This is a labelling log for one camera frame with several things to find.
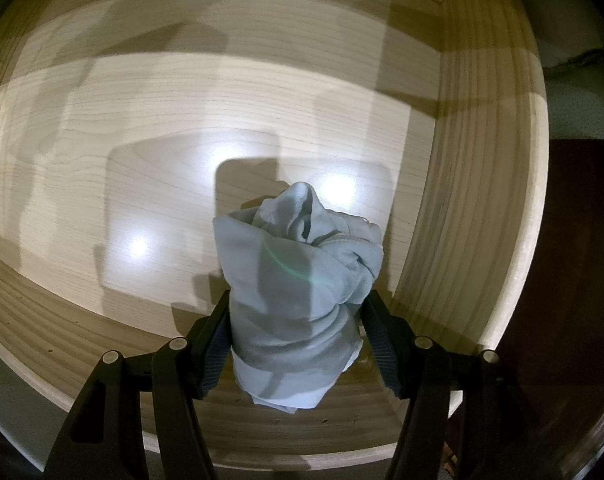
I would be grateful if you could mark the pale blue-grey underwear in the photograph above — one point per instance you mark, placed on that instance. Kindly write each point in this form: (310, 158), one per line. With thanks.
(298, 274)

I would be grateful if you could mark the light wooden drawer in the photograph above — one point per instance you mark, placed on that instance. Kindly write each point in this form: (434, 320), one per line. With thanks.
(127, 126)

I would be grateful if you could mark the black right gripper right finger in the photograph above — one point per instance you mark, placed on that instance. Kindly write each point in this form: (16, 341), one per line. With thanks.
(391, 340)

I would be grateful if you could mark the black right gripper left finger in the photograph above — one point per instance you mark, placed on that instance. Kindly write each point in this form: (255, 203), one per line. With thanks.
(209, 342)

